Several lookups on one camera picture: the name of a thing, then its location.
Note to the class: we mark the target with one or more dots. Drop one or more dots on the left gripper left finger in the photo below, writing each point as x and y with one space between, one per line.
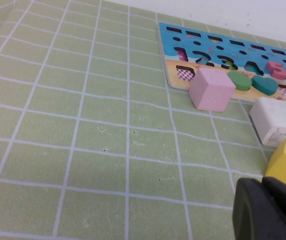
255 215

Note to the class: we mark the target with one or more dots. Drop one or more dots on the teal heart piece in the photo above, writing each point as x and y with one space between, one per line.
265 85

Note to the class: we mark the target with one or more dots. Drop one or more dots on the green circle piece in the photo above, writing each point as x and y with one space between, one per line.
240 80

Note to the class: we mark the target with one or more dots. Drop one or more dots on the pink number five piece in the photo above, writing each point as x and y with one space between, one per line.
276 71

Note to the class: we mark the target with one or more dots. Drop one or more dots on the blue wooden puzzle board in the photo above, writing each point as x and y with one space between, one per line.
170 53

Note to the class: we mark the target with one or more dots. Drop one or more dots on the white plug charger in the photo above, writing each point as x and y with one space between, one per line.
273 117

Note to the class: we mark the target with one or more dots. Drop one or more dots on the pink wooden cube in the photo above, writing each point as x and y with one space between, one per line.
210 90

